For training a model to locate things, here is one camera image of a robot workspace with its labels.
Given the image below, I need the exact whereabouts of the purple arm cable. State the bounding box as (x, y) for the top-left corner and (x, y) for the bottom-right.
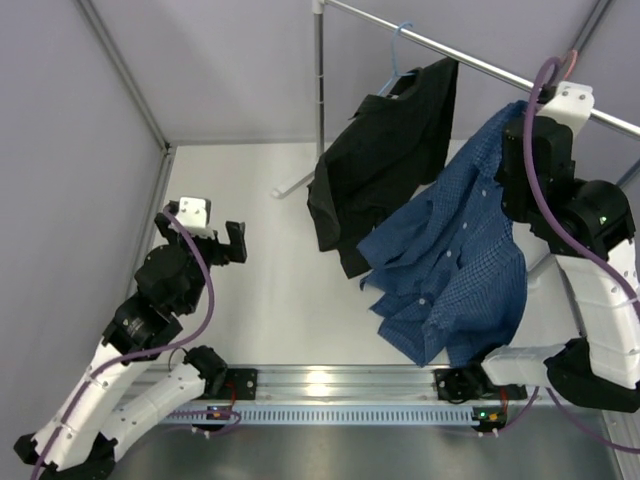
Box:
(520, 55), (640, 454)
(29, 212), (217, 480)

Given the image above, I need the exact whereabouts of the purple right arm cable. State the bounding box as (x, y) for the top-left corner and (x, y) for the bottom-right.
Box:
(520, 55), (640, 454)

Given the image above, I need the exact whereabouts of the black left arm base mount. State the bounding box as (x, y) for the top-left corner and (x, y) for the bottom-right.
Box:
(216, 368), (258, 401)

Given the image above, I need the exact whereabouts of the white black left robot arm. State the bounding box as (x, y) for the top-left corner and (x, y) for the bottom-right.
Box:
(14, 203), (247, 479)

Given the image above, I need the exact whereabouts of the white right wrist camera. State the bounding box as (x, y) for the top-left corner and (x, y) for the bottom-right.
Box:
(537, 81), (595, 138)

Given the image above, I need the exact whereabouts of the silver clothes rack top bar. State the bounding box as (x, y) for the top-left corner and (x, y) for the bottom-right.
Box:
(324, 1), (639, 140)

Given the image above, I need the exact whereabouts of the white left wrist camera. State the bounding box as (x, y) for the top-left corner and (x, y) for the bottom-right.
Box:
(174, 196), (215, 239)

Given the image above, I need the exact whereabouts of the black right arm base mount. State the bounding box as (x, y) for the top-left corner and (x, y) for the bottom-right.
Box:
(434, 368), (493, 404)

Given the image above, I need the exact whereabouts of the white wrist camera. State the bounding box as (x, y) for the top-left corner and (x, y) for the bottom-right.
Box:
(174, 196), (215, 239)
(537, 81), (595, 138)

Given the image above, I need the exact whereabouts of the grey slotted cable duct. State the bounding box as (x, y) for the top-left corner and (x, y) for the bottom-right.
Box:
(165, 404), (503, 426)

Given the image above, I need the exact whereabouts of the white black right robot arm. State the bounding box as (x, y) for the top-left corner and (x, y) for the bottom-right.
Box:
(465, 116), (639, 413)

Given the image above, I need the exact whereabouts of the silver left rack pole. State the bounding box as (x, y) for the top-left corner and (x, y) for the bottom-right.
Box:
(312, 0), (325, 157)

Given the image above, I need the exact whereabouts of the pink wire hanger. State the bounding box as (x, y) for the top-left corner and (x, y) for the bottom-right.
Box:
(563, 49), (579, 80)

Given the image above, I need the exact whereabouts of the blue wire hanger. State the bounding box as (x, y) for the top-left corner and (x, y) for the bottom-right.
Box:
(377, 21), (413, 97)

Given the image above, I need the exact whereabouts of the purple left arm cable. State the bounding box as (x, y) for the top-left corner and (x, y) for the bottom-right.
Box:
(29, 212), (217, 480)

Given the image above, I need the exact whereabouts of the blue checked shirt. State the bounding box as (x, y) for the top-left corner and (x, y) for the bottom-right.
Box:
(358, 101), (527, 367)

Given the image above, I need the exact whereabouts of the silver right rack pole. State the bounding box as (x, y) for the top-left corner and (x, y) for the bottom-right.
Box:
(528, 159), (640, 276)

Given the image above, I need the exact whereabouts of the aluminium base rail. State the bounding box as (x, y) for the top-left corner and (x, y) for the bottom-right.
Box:
(119, 364), (626, 401)

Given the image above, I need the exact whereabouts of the black pinstriped shirt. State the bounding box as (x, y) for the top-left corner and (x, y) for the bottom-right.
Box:
(307, 58), (459, 278)

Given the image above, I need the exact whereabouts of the white left rack foot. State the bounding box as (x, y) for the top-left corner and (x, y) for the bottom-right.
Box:
(271, 172), (314, 199)

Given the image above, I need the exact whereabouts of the silver rack pole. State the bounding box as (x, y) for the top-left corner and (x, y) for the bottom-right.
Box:
(528, 159), (640, 276)
(312, 0), (325, 157)

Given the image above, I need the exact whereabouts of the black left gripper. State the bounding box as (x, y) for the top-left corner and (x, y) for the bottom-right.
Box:
(159, 215), (247, 314)

